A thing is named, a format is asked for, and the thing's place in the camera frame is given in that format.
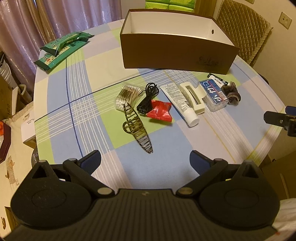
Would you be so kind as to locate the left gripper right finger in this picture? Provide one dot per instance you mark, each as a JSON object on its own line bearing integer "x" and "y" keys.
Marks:
{"x": 207, "y": 169}

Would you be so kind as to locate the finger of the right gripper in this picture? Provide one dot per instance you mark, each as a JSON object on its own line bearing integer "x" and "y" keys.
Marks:
{"x": 276, "y": 119}

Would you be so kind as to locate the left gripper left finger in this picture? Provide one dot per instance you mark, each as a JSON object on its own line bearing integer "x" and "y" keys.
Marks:
{"x": 80, "y": 172}

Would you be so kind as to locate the blue floss pick box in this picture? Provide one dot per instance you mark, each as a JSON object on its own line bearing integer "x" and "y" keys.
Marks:
{"x": 215, "y": 99}

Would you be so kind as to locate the tortoiseshell hair claw clip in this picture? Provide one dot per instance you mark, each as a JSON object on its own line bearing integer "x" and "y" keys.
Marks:
{"x": 134, "y": 126}

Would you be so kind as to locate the dark green sachet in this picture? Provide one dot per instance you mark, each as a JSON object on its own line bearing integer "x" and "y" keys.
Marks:
{"x": 215, "y": 77}

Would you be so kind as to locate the red snack packet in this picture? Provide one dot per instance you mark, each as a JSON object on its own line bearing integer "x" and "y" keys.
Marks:
{"x": 160, "y": 111}

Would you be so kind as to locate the white hair claw clip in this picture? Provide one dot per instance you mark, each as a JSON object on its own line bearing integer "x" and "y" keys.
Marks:
{"x": 194, "y": 96}

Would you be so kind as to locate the white cream tube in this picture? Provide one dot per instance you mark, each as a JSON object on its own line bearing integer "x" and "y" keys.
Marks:
{"x": 179, "y": 101}

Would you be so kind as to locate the cotton swab bag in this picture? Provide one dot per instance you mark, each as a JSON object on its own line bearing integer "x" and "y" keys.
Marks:
{"x": 129, "y": 94}

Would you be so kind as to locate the quilted chair back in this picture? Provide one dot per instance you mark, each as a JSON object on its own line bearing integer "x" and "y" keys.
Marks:
{"x": 246, "y": 27}

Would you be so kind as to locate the green wet wipes pack lower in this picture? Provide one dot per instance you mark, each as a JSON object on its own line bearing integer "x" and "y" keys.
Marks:
{"x": 48, "y": 62}

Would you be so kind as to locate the green wet wipes pack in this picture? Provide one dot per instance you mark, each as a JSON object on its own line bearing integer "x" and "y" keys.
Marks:
{"x": 48, "y": 62}
{"x": 54, "y": 47}

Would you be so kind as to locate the green wet wipes pack upper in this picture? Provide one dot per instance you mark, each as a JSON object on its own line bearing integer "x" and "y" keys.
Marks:
{"x": 54, "y": 47}

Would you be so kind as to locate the brown cardboard box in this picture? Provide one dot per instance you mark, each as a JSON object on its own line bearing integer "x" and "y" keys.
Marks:
{"x": 178, "y": 40}

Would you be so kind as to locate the green tissue pack bundle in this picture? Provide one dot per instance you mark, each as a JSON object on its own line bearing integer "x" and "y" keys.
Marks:
{"x": 176, "y": 5}

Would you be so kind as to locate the purple curtain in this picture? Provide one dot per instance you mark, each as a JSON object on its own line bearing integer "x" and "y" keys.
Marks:
{"x": 28, "y": 25}

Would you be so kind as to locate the wall socket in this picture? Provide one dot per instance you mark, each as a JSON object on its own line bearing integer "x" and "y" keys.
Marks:
{"x": 285, "y": 20}

